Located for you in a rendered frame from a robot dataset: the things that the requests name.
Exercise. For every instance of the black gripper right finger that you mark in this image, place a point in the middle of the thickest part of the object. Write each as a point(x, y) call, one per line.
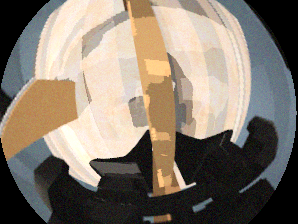
point(191, 152)

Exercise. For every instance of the brown wooden post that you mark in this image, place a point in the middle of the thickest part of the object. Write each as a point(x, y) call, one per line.
point(157, 189)

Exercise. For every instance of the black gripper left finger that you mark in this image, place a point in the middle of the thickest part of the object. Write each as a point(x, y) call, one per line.
point(137, 164)

